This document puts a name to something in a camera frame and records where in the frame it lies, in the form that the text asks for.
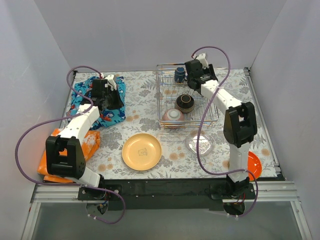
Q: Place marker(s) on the beige bear plate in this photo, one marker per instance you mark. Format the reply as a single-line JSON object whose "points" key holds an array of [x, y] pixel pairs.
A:
{"points": [[141, 152]]}

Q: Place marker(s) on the orange plate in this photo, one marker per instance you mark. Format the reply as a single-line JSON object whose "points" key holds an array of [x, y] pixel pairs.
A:
{"points": [[254, 164]]}

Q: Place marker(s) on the dark blue mug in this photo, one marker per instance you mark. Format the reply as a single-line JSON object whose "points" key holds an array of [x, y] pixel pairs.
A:
{"points": [[180, 75]]}

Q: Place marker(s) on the clear ribbed glass plate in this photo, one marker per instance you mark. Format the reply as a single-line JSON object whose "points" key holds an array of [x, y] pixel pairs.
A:
{"points": [[206, 144]]}

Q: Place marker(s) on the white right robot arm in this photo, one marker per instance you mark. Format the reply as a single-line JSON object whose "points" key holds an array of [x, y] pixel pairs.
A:
{"points": [[240, 124]]}

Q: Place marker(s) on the aluminium frame rail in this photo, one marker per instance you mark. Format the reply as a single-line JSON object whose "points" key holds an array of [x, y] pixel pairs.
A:
{"points": [[268, 191]]}

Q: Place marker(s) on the floral patterned bowl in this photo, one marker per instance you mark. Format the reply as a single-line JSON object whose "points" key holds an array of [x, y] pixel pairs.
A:
{"points": [[173, 115]]}

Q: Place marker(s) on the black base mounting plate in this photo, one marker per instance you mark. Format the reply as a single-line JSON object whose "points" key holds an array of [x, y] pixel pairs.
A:
{"points": [[158, 194]]}

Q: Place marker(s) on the chrome wire dish rack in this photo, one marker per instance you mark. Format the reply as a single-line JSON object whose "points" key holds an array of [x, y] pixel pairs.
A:
{"points": [[167, 92]]}

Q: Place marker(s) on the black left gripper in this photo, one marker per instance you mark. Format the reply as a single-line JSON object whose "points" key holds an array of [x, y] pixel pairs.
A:
{"points": [[116, 100]]}

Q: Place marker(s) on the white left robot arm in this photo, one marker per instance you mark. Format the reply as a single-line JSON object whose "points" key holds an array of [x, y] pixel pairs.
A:
{"points": [[64, 154]]}

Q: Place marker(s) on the brown rimmed cream bowl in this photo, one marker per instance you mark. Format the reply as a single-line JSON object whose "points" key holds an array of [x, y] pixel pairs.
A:
{"points": [[185, 103]]}

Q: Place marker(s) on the floral tablecloth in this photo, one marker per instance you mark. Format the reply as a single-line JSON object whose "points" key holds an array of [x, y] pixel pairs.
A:
{"points": [[177, 162]]}

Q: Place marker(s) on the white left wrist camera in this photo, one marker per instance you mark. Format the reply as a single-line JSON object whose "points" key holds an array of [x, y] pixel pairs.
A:
{"points": [[111, 82]]}

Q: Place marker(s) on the blue shark print cloth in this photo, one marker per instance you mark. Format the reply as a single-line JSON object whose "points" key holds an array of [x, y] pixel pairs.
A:
{"points": [[107, 117]]}

